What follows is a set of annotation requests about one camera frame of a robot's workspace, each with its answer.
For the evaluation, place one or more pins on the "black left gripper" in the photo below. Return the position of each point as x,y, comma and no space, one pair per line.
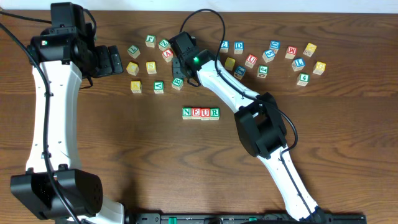
104,60

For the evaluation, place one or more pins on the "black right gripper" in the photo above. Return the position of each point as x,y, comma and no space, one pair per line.
178,66

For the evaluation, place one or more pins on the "yellow S wooden block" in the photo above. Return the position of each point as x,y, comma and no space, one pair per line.
151,67

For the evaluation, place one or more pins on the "green N wooden block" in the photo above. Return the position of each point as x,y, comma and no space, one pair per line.
186,113

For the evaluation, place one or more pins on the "red E wooden block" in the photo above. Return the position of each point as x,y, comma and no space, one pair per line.
196,113

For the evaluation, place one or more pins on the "red u wooden block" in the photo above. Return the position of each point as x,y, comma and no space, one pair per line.
205,114
251,61

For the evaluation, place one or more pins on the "green R wooden block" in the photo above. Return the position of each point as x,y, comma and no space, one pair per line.
214,113

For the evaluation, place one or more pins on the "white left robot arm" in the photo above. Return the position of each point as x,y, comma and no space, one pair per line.
54,187

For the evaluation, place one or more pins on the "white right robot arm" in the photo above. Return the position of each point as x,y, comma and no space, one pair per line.
260,126

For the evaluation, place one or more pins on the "green B wooden block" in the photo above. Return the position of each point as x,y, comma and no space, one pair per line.
177,83

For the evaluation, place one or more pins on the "red A wooden block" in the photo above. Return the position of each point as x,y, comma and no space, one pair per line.
167,55

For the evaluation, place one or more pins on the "yellow C wooden block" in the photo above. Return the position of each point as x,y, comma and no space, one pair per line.
132,68

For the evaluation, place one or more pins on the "green 7 wooden block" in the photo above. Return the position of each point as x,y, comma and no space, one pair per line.
133,51

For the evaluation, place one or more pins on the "green Z wooden block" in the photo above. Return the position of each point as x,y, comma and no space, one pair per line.
164,45

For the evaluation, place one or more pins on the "green V wooden block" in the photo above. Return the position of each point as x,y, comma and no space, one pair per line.
158,87

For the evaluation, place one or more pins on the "yellow K wooden block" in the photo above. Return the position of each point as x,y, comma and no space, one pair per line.
136,86

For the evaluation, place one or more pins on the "green J wooden block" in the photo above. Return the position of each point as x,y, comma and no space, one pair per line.
150,41

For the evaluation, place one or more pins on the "blue 2 wooden block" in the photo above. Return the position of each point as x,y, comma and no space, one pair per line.
224,46

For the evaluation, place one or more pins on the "yellow G wooden block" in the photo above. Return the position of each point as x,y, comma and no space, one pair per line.
229,63

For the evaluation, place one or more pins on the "blue D wooden block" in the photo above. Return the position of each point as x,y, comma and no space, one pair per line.
238,47

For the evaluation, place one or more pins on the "green F wooden block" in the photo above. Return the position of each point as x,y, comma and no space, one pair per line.
262,71

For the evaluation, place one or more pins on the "blue 5 wooden block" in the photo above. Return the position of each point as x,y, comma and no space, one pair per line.
268,55

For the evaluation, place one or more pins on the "blue D block right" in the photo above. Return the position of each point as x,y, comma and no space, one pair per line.
274,46

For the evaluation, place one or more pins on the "red M wooden block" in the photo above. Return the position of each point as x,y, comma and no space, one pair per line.
291,52

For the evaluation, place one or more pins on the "blue L block right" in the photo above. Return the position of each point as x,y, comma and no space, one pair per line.
298,64

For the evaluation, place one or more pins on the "green 4 wooden block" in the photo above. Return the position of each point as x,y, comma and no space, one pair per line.
303,79

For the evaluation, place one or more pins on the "yellow block far right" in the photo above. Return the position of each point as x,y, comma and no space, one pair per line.
310,49

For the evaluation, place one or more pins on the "yellow G block right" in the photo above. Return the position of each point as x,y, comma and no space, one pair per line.
319,68

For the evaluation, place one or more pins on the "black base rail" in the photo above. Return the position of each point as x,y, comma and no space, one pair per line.
277,218

